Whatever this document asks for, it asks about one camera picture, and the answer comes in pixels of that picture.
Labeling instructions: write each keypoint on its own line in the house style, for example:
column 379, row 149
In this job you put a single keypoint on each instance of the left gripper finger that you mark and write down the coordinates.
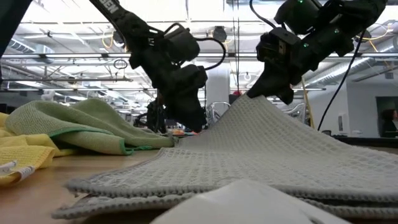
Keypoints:
column 188, row 112

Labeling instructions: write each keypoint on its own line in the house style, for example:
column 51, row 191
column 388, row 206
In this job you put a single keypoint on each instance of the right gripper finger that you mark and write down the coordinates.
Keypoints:
column 276, row 82

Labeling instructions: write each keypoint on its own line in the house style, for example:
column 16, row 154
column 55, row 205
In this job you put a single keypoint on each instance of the grey waffle-weave towel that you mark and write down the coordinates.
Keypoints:
column 264, row 149

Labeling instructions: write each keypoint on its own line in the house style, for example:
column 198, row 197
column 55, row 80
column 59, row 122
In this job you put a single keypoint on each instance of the pale green microfiber towel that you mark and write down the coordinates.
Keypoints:
column 77, row 124

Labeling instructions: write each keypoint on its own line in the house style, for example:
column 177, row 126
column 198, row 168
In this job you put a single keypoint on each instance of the yellow microfiber towel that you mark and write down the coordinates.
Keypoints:
column 25, row 155

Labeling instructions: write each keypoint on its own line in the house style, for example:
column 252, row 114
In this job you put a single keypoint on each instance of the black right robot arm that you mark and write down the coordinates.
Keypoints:
column 342, row 18

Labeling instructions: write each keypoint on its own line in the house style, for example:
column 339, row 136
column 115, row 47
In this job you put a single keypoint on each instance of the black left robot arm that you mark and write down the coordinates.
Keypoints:
column 130, row 25

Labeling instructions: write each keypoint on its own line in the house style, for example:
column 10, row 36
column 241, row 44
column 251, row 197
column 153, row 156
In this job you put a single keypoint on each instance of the white building column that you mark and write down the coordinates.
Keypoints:
column 218, row 84

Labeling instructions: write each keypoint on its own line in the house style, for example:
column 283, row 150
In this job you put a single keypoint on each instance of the round black ceiling fixture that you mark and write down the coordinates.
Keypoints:
column 219, row 33

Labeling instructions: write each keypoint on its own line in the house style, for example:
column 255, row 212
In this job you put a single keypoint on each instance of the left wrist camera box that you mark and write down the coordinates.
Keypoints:
column 191, row 79

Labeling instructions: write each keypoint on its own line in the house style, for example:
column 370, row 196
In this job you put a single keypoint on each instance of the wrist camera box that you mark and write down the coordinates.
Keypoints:
column 276, row 43
column 191, row 79

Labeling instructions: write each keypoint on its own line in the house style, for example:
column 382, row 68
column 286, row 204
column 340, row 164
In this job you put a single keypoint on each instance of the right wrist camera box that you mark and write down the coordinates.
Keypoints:
column 276, row 43

